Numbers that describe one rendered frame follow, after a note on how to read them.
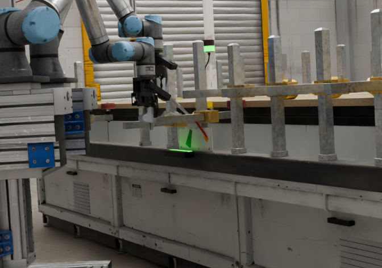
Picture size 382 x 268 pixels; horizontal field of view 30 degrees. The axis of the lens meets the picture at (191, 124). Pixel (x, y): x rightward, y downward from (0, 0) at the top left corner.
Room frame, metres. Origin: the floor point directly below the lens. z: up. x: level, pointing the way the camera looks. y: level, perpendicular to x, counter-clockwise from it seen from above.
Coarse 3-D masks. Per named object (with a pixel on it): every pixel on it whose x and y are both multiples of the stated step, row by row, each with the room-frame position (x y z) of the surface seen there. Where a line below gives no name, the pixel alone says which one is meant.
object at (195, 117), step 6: (192, 114) 2.92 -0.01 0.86; (198, 114) 2.94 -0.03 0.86; (222, 114) 3.00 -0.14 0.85; (228, 114) 3.02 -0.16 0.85; (156, 120) 2.83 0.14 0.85; (162, 120) 2.84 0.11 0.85; (168, 120) 2.86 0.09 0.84; (174, 120) 2.87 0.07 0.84; (180, 120) 2.89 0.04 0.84; (186, 120) 2.91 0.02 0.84; (192, 120) 2.92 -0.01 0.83; (198, 120) 2.94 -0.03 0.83
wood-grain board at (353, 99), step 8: (256, 96) 4.03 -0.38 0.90; (264, 96) 3.89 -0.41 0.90; (304, 96) 3.32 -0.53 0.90; (312, 96) 3.22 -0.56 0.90; (344, 96) 2.89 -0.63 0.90; (352, 96) 2.81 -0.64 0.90; (360, 96) 2.75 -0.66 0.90; (368, 96) 2.68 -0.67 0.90; (120, 104) 4.07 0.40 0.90; (128, 104) 3.98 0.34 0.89; (160, 104) 3.68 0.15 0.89; (184, 104) 3.49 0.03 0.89; (192, 104) 3.43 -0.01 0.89; (216, 104) 3.26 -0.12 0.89; (224, 104) 3.21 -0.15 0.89; (248, 104) 3.05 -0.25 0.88; (256, 104) 3.01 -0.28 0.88; (264, 104) 2.96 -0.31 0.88; (288, 104) 2.83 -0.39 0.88; (296, 104) 2.79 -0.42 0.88; (304, 104) 2.75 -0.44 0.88; (312, 104) 2.72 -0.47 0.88; (336, 104) 2.61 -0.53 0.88; (344, 104) 2.57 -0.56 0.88; (352, 104) 2.54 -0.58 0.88; (360, 104) 2.51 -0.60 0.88; (368, 104) 2.47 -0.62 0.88
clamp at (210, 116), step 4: (196, 112) 3.00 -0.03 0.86; (200, 112) 2.98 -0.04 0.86; (204, 112) 2.95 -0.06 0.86; (208, 112) 2.93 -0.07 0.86; (212, 112) 2.93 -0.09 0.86; (216, 112) 2.94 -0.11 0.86; (204, 116) 2.95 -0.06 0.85; (208, 116) 2.93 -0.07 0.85; (212, 116) 2.93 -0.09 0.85; (216, 116) 2.94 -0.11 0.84; (204, 120) 2.95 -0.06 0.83; (208, 120) 2.93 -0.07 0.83; (212, 120) 2.93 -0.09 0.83; (216, 120) 2.94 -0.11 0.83
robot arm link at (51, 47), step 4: (56, 36) 2.94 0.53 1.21; (52, 40) 2.91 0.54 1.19; (56, 40) 2.94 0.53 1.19; (32, 44) 2.90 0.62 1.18; (36, 44) 2.89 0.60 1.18; (40, 44) 2.89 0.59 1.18; (44, 44) 2.89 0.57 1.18; (48, 44) 2.90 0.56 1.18; (52, 44) 2.91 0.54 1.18; (56, 44) 2.94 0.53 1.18; (32, 48) 2.90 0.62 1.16; (36, 48) 2.89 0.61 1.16; (40, 48) 2.89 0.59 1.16; (44, 48) 2.89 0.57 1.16; (48, 48) 2.90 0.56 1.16; (52, 48) 2.91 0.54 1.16; (56, 48) 2.93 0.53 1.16; (32, 52) 2.90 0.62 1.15; (36, 52) 2.89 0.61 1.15; (40, 52) 2.89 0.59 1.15; (44, 52) 2.89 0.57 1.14; (48, 52) 2.90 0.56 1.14; (52, 52) 2.91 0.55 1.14; (56, 52) 2.93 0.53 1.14
